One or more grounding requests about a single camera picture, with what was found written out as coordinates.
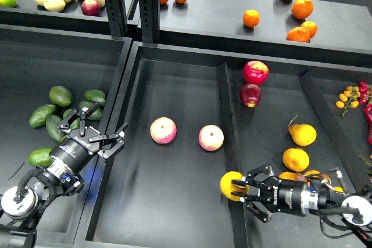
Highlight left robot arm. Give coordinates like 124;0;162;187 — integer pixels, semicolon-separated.
1;103;128;247

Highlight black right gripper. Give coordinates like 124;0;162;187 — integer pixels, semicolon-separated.
230;164;307;223

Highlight light green avocado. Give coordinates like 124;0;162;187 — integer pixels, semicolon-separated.
27;148;53;167

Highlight black shelf post left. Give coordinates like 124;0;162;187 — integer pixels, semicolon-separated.
105;0;128;37

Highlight orange front right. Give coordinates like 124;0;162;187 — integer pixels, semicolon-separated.
286;27;310;42

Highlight black shelf post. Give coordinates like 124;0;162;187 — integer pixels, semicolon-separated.
105;0;128;37
138;0;160;44

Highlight avocado centre small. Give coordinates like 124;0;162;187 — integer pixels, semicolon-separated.
62;109;80;130

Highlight black shelf post right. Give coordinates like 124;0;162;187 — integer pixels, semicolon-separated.
138;0;160;44

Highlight avocado top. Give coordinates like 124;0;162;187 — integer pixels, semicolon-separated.
48;85;73;107

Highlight black tray divider left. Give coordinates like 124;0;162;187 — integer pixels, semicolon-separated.
216;62;251;248

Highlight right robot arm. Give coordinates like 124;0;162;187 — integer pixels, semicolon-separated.
228;164;371;247

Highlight bright red apple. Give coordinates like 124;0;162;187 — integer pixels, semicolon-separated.
242;60;269;85

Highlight pink apple right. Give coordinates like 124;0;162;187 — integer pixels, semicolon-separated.
198;125;224;152

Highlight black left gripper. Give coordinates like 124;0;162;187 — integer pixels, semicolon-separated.
48;102;128;177

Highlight dark red apple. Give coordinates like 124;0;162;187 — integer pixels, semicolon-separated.
239;84;262;108

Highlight yellow pear top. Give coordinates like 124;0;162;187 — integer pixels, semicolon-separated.
288;115;317;146

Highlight pink apple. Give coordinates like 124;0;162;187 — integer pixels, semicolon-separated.
150;117;177;144
198;125;224;152

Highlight yellow pear with stem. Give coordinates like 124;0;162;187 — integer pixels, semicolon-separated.
220;171;249;202

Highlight orange cherry tomato bunch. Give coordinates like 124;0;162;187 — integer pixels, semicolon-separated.
335;85;360;117

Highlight avocado upper right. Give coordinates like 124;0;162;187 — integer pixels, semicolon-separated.
84;89;106;107

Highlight pink apple left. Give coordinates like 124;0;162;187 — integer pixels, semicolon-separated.
150;117;177;144

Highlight avocado middle right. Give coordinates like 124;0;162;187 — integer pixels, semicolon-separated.
78;100;102;121

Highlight red chili peppers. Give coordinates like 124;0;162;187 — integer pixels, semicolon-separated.
359;81;372;145

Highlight yellow pear lower right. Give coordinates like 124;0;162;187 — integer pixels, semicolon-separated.
334;186;344;193

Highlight red apple on shelf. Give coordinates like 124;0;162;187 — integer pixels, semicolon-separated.
81;0;101;16

